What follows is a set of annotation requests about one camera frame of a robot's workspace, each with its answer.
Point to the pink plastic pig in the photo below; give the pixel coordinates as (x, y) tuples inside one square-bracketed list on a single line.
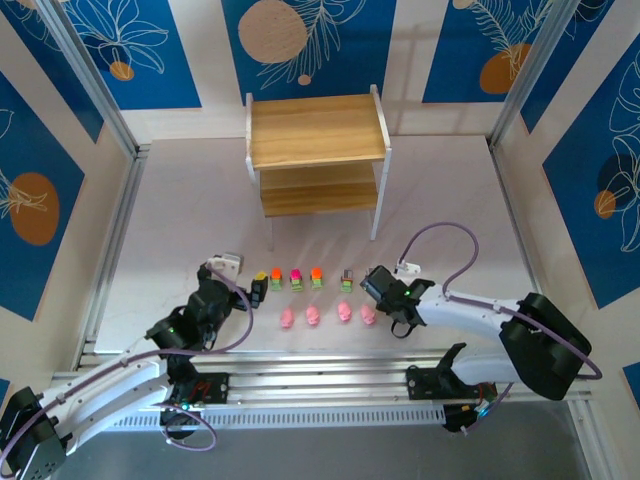
[(287, 319), (312, 316), (344, 312), (368, 316)]

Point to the green truck with picture billboard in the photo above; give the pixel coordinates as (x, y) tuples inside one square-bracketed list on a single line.
[(346, 280)]

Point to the green truck with orange mixer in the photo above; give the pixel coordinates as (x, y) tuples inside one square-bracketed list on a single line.
[(316, 274), (276, 275)]

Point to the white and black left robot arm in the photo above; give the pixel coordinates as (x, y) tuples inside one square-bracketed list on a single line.
[(100, 400)]

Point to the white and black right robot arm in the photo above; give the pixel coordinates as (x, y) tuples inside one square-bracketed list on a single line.
[(475, 315)]

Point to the green truck with pink mixer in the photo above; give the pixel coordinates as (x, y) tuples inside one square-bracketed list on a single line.
[(296, 275)]

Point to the grey metal sheet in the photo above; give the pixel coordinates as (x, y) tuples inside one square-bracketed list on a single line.
[(320, 455)]

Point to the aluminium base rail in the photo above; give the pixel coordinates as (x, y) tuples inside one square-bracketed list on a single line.
[(320, 372)]

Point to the aluminium side rail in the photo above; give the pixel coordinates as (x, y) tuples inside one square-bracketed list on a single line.
[(114, 250), (531, 250)]

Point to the wooden shelf with white frame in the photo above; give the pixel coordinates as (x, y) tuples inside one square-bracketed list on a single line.
[(315, 130)]

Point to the aluminium frame post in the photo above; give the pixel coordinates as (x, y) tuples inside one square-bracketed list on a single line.
[(100, 85), (535, 75)]

